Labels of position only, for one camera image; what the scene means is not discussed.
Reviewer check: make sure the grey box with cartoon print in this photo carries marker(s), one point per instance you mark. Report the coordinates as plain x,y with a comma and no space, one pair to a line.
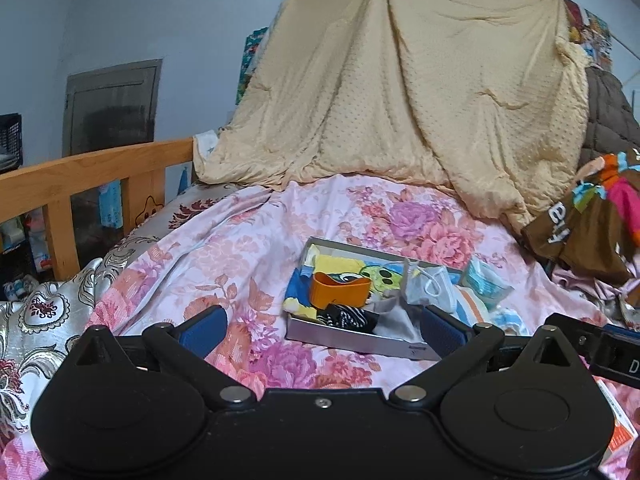
350,341

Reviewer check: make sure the orange and white medicine box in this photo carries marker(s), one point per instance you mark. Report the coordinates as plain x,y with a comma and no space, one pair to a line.
620,425

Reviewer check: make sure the white face mask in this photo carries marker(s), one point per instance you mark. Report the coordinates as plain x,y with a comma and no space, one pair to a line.
435,287

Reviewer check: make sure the teal wall poster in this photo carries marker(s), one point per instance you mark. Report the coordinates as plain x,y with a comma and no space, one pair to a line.
252,55

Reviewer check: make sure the beige quilted blanket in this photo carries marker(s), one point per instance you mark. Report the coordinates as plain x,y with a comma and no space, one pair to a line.
400,85

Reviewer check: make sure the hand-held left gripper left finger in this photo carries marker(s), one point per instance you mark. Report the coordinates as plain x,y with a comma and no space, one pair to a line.
205,331

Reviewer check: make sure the light grey cloth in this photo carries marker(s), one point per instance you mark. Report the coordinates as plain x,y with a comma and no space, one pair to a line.
400,322

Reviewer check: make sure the striped white sock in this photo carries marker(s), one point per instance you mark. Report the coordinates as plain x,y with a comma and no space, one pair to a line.
472,310

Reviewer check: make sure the black plastic crate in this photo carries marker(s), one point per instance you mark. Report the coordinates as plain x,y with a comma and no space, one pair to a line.
10,135

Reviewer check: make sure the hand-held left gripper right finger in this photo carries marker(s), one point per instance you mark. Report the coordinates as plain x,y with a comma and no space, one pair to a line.
442,332

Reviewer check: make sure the brown quilt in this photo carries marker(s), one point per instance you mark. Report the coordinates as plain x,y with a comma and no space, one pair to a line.
610,125

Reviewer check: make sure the colourful wall poster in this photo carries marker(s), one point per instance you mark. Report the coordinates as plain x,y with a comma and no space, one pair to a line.
595,35

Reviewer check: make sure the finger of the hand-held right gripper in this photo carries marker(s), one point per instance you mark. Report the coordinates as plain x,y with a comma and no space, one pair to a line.
617,331

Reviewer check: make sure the pink floral bed sheet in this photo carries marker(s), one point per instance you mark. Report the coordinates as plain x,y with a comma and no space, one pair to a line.
225,240

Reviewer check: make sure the blue hanging cloth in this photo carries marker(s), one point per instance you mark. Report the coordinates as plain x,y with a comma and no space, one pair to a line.
111,205

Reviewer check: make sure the black striped sock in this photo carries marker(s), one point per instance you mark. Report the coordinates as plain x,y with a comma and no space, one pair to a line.
350,317

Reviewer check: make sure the brown multicoloured garment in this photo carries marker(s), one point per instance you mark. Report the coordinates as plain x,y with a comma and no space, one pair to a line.
590,230

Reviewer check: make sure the grey wall hatch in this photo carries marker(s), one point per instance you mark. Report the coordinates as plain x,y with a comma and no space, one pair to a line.
110,105

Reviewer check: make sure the orange plastic cup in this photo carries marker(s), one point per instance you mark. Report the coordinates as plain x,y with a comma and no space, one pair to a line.
340,292

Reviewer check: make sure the wooden bed rail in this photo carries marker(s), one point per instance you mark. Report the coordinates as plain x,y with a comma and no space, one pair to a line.
100,160

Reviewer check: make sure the pale pink clothing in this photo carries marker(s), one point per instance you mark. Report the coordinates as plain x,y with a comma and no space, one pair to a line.
585,285

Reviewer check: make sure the white towel with blue stripe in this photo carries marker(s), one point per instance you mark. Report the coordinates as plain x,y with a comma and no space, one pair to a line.
485,280

